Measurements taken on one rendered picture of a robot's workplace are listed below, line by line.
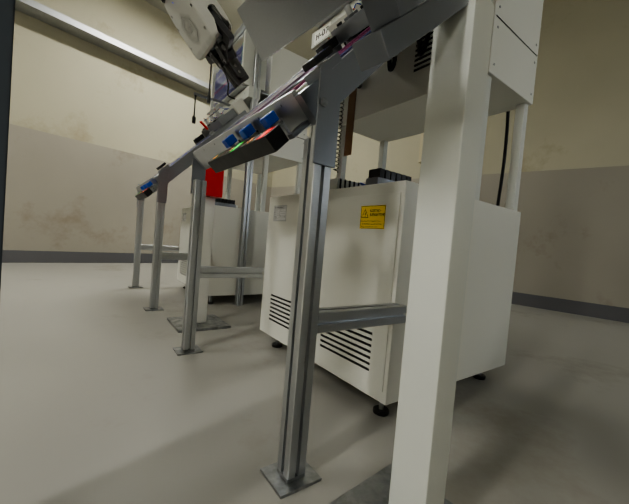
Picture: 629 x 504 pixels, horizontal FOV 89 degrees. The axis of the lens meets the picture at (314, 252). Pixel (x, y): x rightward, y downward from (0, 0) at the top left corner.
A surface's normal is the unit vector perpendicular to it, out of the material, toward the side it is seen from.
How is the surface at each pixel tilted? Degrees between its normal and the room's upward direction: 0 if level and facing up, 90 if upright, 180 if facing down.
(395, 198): 90
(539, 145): 90
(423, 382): 90
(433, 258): 90
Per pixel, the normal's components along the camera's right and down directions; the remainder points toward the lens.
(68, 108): 0.76, 0.09
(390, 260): -0.81, -0.05
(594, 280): -0.65, -0.03
